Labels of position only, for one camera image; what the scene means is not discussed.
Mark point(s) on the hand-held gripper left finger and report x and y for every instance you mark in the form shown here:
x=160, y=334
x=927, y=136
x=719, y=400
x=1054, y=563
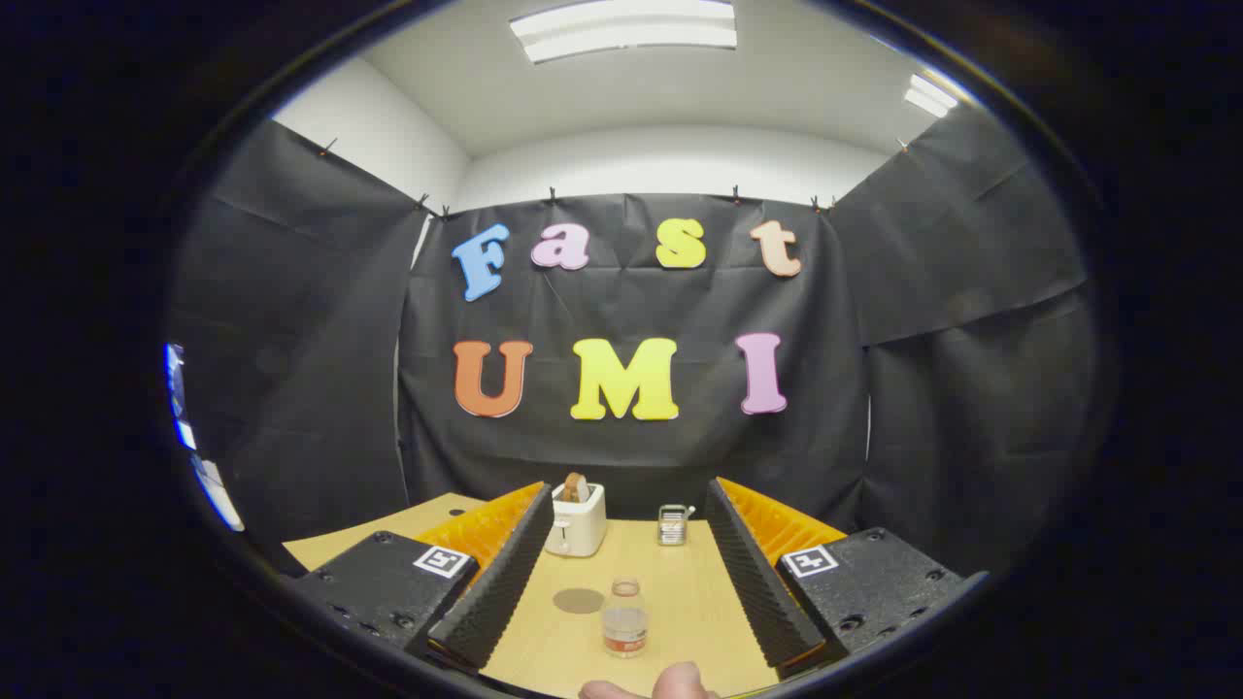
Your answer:
x=500, y=582

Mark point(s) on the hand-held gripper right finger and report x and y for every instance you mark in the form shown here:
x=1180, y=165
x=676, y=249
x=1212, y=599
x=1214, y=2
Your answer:
x=757, y=582

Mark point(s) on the brown round coaster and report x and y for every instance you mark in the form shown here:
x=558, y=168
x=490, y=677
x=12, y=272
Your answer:
x=576, y=601

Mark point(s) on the clear plastic juice bottle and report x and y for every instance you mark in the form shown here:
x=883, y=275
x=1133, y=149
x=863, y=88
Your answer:
x=624, y=621

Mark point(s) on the wooden table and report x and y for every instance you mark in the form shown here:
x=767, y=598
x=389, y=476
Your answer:
x=680, y=602

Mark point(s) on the white toaster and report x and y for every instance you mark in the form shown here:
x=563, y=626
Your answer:
x=578, y=529

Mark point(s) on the small metal strainer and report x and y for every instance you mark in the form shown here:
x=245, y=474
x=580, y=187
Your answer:
x=671, y=525

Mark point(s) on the brown bread slice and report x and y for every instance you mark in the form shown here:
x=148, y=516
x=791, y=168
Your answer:
x=575, y=486

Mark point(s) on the small ceiling light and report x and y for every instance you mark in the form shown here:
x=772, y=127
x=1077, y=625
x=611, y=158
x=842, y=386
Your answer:
x=929, y=95

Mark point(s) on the long ceiling light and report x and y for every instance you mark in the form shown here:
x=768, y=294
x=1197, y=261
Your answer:
x=621, y=27

